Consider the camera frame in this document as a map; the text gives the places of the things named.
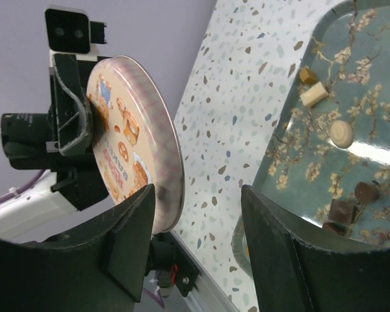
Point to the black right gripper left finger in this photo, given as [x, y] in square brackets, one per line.
[98, 265]

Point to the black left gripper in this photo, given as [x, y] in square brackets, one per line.
[60, 140]

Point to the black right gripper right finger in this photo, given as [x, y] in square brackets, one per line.
[297, 266]

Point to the silver embossed tin lid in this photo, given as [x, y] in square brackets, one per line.
[135, 141]

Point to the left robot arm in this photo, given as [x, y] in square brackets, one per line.
[33, 204]

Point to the dark rectangular chocolate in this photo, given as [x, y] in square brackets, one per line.
[334, 228]

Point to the dark cube chocolate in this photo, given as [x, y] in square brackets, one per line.
[342, 212]

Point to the dark round flat chocolate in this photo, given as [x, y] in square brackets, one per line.
[366, 193]

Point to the white round swirl chocolate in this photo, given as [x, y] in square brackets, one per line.
[341, 134]

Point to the white rectangular chocolate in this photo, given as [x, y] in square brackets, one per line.
[313, 95]

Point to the caramel square chocolate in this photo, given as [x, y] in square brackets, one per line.
[308, 77]

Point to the floral blue serving tray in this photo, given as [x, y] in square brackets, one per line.
[302, 169]

